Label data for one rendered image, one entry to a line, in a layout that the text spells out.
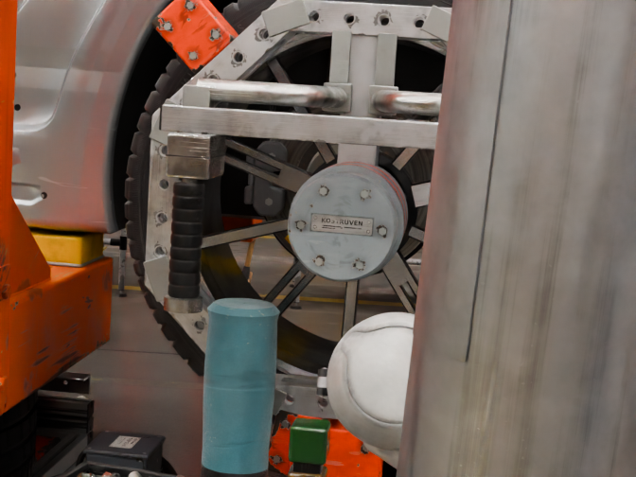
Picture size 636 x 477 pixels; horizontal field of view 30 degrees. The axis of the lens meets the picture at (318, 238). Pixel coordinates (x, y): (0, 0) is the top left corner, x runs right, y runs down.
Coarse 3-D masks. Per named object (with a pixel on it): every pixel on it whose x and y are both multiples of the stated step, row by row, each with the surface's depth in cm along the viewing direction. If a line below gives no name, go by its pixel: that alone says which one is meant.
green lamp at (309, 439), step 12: (300, 420) 126; (312, 420) 126; (324, 420) 126; (300, 432) 123; (312, 432) 123; (324, 432) 123; (300, 444) 123; (312, 444) 123; (324, 444) 123; (300, 456) 124; (312, 456) 123; (324, 456) 123
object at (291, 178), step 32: (288, 64) 180; (224, 160) 164; (384, 160) 162; (416, 192) 162; (256, 224) 165; (224, 256) 181; (224, 288) 173; (352, 288) 164; (416, 288) 163; (352, 320) 165; (288, 352) 170; (320, 352) 177
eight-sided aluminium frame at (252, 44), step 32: (288, 0) 151; (256, 32) 151; (288, 32) 151; (320, 32) 151; (352, 32) 150; (384, 32) 150; (416, 32) 149; (448, 32) 148; (224, 64) 152; (256, 64) 156; (160, 160) 155; (160, 192) 155; (160, 224) 156; (160, 256) 156; (160, 288) 157; (192, 320) 157; (288, 384) 157; (320, 416) 156
